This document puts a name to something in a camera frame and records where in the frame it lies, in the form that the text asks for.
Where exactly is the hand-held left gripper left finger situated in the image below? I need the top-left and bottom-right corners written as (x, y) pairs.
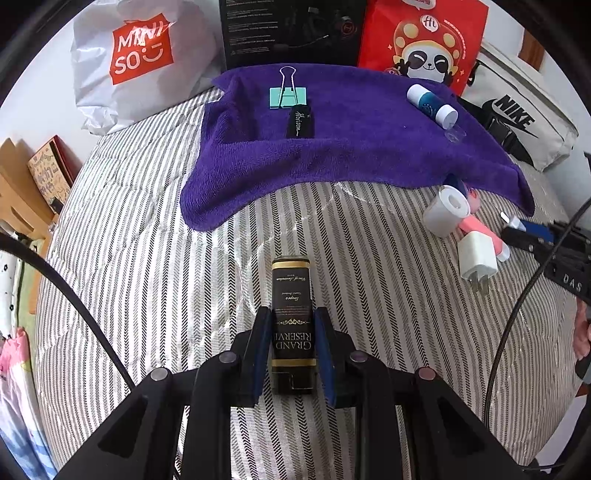
top-left (55, 305), bottom-right (273, 480)

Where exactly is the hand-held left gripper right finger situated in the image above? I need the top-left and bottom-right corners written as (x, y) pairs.
top-left (315, 308), bottom-right (527, 480)

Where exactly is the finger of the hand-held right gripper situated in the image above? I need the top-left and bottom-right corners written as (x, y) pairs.
top-left (501, 227), bottom-right (555, 266)
top-left (519, 220), bottom-right (591, 245)

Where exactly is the white charger plug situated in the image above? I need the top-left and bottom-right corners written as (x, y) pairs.
top-left (457, 231), bottom-right (498, 294)

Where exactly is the pink tube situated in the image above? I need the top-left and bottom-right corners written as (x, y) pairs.
top-left (455, 191), bottom-right (511, 261)

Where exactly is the black and gold box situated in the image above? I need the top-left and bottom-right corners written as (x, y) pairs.
top-left (270, 256), bottom-right (319, 395)

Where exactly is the white tape roll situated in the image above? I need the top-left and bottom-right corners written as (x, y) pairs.
top-left (422, 185), bottom-right (472, 238)

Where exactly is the blue and pink jar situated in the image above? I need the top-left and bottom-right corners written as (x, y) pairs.
top-left (444, 174), bottom-right (481, 213)

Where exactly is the blue and white bottle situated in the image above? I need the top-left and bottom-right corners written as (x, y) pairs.
top-left (406, 84), bottom-right (458, 129)

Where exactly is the slim black case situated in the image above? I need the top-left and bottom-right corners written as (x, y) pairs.
top-left (286, 105), bottom-right (317, 139)

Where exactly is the green binder clip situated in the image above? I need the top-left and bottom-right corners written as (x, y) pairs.
top-left (269, 66), bottom-right (309, 110)

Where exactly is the person's right hand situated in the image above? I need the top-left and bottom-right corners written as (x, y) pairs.
top-left (573, 305), bottom-right (591, 384)

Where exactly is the white waist bag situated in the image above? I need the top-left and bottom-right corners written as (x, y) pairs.
top-left (457, 39), bottom-right (580, 171)

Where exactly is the purple towel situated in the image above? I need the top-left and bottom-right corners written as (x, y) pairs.
top-left (180, 65), bottom-right (536, 232)

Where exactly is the red paper bag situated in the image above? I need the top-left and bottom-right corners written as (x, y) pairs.
top-left (358, 0), bottom-right (489, 95)

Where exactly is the printed colourful cloth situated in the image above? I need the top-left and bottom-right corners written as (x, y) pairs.
top-left (0, 240), bottom-right (61, 480)

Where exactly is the patterned brown notebook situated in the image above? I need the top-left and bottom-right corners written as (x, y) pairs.
top-left (27, 135), bottom-right (83, 214)

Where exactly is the wooden bedside table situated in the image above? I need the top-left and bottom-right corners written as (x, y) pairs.
top-left (0, 138), bottom-right (61, 241)

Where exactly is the black product box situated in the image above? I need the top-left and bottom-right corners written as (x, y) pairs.
top-left (219, 0), bottom-right (368, 70)

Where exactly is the white plastic shopping bag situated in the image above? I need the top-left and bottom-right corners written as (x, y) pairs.
top-left (69, 0), bottom-right (227, 134)

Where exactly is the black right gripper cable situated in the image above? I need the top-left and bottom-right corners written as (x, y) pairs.
top-left (482, 196), bottom-right (591, 472)

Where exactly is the wooden door frame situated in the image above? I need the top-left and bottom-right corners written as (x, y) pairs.
top-left (519, 32), bottom-right (550, 75)

